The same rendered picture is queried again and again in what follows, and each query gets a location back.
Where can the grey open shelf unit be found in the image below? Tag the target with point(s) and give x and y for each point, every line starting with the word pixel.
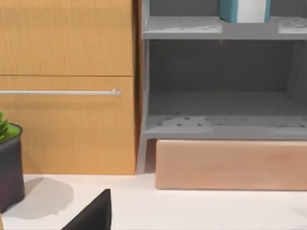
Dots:
pixel 225 79

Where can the wooden cupboard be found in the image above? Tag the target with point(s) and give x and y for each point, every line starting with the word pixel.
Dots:
pixel 137 95

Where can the black plant pot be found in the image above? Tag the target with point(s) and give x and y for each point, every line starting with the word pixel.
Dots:
pixel 9 170

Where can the pale wooden drawer front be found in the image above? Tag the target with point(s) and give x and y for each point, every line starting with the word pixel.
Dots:
pixel 230 165

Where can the teal and white book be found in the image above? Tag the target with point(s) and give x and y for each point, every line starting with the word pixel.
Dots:
pixel 244 10

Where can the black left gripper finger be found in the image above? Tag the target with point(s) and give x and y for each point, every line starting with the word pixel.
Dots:
pixel 96 213

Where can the green plant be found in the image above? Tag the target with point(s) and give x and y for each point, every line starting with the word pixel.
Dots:
pixel 6 130

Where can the plain wooden drawer front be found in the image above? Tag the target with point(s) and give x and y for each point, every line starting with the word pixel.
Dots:
pixel 67 36

